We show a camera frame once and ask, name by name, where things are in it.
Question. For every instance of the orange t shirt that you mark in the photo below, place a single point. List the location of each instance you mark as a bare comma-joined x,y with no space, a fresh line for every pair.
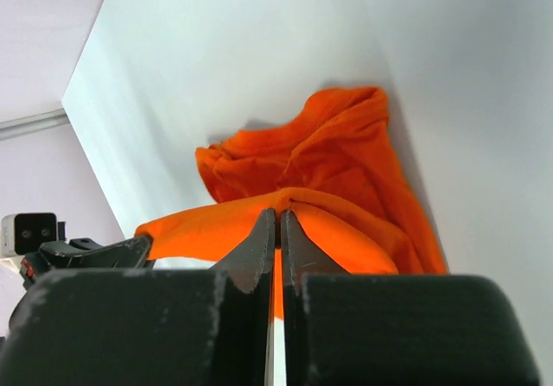
334,167

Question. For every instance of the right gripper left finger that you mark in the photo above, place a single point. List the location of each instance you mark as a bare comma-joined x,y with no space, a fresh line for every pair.
148,326

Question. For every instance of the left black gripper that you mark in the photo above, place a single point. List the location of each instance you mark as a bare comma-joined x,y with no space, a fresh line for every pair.
46,249

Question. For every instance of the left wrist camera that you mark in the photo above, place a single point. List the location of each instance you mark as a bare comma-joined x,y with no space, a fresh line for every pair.
22,233

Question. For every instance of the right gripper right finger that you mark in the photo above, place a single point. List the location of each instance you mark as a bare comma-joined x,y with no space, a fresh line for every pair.
345,329

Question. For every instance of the left aluminium frame post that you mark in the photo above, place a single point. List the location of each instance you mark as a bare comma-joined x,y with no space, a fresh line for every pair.
28,125

